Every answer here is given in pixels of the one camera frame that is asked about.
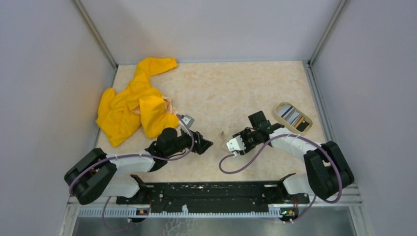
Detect yellow cloth garment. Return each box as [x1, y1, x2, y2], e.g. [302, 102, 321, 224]
[96, 57, 179, 147]

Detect clear plastic card holder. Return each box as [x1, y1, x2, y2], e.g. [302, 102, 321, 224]
[220, 131, 232, 153]

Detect aluminium frame rail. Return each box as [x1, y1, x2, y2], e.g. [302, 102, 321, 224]
[67, 184, 363, 207]

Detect white slotted cable duct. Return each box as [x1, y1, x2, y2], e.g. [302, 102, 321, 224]
[78, 205, 283, 218]

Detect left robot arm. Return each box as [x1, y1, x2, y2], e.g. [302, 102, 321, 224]
[64, 128, 213, 205]

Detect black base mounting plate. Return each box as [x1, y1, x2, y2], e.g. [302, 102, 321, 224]
[116, 180, 310, 213]

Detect beige oval tray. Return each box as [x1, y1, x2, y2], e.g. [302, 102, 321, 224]
[272, 102, 313, 135]

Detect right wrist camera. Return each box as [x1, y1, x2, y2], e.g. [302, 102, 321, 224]
[226, 136, 246, 156]

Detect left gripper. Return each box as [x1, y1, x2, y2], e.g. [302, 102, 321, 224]
[166, 126, 213, 157]

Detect striped cards in tray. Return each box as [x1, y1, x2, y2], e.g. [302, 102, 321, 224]
[277, 104, 311, 132]

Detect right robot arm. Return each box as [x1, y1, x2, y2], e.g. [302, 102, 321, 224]
[226, 111, 355, 204]

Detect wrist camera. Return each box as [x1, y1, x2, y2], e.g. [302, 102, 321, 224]
[226, 136, 246, 156]
[180, 115, 195, 130]

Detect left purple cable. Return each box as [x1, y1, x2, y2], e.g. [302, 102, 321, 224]
[68, 114, 195, 233]

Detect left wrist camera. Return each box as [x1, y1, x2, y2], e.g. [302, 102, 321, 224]
[180, 115, 195, 130]

